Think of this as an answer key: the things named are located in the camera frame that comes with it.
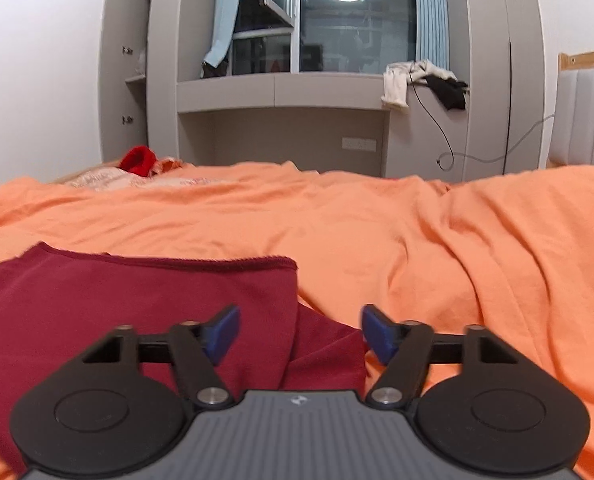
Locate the white garment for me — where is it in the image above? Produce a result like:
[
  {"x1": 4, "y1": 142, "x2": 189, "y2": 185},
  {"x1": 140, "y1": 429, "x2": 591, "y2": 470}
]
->
[{"x1": 382, "y1": 59, "x2": 458, "y2": 110}]

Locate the bright red cloth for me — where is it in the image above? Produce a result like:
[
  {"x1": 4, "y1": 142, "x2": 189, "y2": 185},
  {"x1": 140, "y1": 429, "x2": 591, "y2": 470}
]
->
[{"x1": 118, "y1": 146, "x2": 158, "y2": 177}]

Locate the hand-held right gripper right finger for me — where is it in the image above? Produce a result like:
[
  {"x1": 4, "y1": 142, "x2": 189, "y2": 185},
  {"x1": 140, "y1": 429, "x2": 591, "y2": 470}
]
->
[{"x1": 361, "y1": 304, "x2": 525, "y2": 408}]

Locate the orange blanket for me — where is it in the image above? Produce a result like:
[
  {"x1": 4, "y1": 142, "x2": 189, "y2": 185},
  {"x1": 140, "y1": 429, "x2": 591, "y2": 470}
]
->
[{"x1": 0, "y1": 161, "x2": 594, "y2": 480}]

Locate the peach patterned sheet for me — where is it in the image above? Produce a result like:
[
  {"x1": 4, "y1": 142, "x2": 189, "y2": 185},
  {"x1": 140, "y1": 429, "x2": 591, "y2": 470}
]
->
[{"x1": 52, "y1": 167, "x2": 238, "y2": 192}]

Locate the orange patterned cloth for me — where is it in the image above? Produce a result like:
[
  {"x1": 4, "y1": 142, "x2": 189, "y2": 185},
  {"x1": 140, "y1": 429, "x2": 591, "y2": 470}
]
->
[{"x1": 149, "y1": 157, "x2": 184, "y2": 177}]

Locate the light blue curtain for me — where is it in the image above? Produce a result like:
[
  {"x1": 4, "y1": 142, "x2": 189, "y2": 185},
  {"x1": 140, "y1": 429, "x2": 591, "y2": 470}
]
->
[
  {"x1": 413, "y1": 0, "x2": 450, "y2": 71},
  {"x1": 203, "y1": 0, "x2": 248, "y2": 68}
]

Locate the black garment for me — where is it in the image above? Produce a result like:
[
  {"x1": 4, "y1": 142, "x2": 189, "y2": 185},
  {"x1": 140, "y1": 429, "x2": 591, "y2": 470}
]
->
[{"x1": 424, "y1": 75, "x2": 470, "y2": 112}]

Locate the grey cabinet door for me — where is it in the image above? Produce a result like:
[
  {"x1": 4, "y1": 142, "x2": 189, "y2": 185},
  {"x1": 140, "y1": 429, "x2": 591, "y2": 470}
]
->
[{"x1": 99, "y1": 0, "x2": 151, "y2": 163}]

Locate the black cable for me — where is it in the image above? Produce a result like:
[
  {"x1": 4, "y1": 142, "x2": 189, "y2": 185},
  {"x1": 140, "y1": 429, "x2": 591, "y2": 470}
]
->
[{"x1": 409, "y1": 74, "x2": 556, "y2": 169}]

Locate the grey built-in wardrobe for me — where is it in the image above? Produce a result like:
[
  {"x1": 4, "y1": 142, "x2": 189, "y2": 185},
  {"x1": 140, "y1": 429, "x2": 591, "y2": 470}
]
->
[{"x1": 144, "y1": 0, "x2": 548, "y2": 182}]

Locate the dark red long-sleeved shirt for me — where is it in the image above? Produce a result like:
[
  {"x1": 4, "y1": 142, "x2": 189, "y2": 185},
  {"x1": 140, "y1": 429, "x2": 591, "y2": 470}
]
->
[{"x1": 0, "y1": 241, "x2": 368, "y2": 476}]

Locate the window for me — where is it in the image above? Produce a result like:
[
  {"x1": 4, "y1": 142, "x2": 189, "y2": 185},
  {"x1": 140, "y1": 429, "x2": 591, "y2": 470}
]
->
[{"x1": 232, "y1": 0, "x2": 420, "y2": 76}]

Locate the grey padded wooden headboard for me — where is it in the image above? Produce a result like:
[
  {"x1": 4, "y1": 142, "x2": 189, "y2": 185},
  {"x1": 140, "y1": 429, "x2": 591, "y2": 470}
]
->
[{"x1": 548, "y1": 49, "x2": 594, "y2": 168}]

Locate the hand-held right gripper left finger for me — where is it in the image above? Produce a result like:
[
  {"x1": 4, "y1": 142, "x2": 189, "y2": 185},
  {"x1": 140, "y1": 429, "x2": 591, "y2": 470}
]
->
[{"x1": 74, "y1": 304, "x2": 241, "y2": 407}]

